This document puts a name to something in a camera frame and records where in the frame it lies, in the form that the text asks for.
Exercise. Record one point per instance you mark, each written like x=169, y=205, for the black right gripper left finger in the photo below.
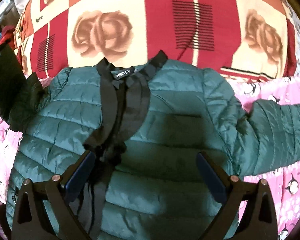
x=30, y=219

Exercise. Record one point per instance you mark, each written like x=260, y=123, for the teal quilted puffer jacket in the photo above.
x=146, y=125

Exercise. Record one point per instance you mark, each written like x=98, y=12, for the red clothes pile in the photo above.
x=7, y=37

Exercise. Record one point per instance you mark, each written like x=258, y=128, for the pink penguin bed sheet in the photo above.
x=284, y=182

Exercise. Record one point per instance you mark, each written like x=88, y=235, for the red cream rose blanket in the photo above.
x=251, y=39

